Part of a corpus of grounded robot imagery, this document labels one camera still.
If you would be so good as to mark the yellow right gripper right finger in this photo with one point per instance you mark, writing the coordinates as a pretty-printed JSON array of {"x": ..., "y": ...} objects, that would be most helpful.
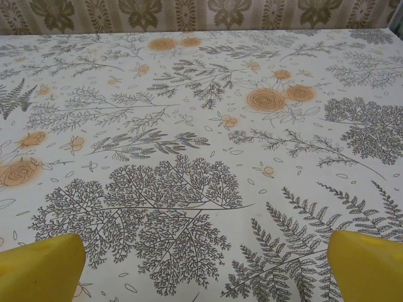
[{"x": 368, "y": 270}]

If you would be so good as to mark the floral tablecloth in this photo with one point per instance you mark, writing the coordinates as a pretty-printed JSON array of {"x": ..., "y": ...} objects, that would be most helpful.
[{"x": 201, "y": 141}]

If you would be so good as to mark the aluminium corner post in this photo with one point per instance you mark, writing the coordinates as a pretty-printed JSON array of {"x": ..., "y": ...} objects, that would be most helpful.
[{"x": 396, "y": 15}]

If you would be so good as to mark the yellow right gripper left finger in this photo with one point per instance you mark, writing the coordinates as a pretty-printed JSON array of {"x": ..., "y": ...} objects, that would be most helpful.
[{"x": 41, "y": 270}]

